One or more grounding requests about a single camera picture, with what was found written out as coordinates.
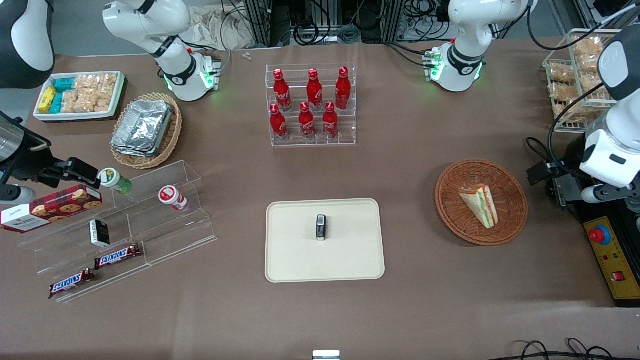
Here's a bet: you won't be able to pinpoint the red cola bottle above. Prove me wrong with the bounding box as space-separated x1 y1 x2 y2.
273 69 293 112
298 102 316 140
322 101 339 140
269 103 289 142
335 66 352 111
306 68 324 112

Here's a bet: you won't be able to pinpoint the clear acrylic bottle rack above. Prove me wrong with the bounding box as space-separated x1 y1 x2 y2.
265 62 357 148

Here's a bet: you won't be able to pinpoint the beige rectangular tray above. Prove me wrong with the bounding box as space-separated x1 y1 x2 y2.
264 198 386 284

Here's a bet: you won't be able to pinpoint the black coiled cable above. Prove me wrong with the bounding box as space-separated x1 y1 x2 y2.
293 19 321 47

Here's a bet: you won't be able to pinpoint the Snickers chocolate bar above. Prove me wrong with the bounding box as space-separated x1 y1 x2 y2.
94 243 142 270
48 268 96 299

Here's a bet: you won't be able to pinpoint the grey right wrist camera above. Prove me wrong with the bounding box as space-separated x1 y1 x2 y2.
0 184 37 205

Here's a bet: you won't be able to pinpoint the aluminium profile frame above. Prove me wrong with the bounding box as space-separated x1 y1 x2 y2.
244 0 292 49

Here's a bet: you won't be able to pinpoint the brown round wicker basket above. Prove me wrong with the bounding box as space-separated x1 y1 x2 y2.
434 159 529 247

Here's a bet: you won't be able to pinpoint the clear rice cracker bag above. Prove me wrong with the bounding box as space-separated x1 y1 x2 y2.
61 90 84 114
80 89 116 113
74 74 119 93

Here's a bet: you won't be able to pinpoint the light oval wicker basket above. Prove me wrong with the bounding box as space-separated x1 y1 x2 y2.
110 92 183 170

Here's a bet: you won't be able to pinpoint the beige crumpled cloth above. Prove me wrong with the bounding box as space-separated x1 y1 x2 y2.
187 5 257 51

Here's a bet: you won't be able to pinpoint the yellow emergency stop box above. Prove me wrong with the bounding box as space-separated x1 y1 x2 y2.
583 216 640 307

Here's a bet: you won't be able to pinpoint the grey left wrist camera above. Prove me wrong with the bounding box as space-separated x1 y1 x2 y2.
581 184 628 205

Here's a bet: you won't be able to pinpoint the black cable bundle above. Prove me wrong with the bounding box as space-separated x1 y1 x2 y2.
400 0 453 32

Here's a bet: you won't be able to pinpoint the yellow snack packet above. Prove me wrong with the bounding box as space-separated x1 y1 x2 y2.
38 86 58 114

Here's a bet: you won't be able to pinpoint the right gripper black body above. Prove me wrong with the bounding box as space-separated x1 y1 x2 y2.
0 112 53 183

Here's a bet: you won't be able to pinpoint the red tartan cookie box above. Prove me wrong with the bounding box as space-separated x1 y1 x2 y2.
0 184 103 234

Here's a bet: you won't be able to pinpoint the brown pastry snack bag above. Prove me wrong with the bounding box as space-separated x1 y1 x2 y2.
548 64 576 84
547 82 583 122
575 54 606 88
572 36 604 57

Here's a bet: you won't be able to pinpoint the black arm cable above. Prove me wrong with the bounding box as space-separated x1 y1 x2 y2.
525 82 613 173

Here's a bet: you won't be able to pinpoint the triangle sandwich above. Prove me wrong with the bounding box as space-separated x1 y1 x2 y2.
458 183 499 230

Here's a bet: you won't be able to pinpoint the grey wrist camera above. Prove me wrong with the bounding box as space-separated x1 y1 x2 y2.
0 184 37 205
581 184 628 205

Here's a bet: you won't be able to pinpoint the white wire rack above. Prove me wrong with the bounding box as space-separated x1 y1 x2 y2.
542 28 632 134

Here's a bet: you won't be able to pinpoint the clear acrylic stepped shelf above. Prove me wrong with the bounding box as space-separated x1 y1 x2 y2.
17 160 218 304

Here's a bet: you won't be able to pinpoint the red and white bottle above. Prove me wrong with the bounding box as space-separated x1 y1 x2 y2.
158 185 189 211

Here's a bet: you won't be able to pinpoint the black loose cable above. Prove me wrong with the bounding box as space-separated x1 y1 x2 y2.
492 338 621 360

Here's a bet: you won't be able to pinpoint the green bottle white cap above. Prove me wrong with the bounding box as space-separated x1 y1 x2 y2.
98 168 133 195

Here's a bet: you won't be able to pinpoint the small black white box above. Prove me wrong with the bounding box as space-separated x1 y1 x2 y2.
89 219 111 248

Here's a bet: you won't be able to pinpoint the white snack tray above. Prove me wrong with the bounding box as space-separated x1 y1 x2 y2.
33 71 126 122

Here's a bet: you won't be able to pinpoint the stacked aluminium foil trays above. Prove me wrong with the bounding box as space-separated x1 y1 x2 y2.
111 99 174 158

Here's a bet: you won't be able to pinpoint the black appliance housing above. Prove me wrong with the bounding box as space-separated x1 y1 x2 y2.
550 136 640 226

